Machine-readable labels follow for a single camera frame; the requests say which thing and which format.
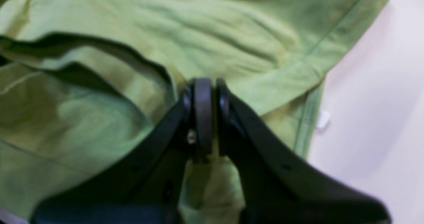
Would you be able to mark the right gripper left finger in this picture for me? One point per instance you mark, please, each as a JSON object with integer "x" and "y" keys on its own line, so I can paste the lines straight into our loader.
{"x": 144, "y": 186}

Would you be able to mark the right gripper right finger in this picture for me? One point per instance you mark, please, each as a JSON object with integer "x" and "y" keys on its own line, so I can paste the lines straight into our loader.
{"x": 278, "y": 186}

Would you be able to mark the green T-shirt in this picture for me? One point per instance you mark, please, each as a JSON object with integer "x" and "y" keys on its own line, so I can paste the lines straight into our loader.
{"x": 85, "y": 81}

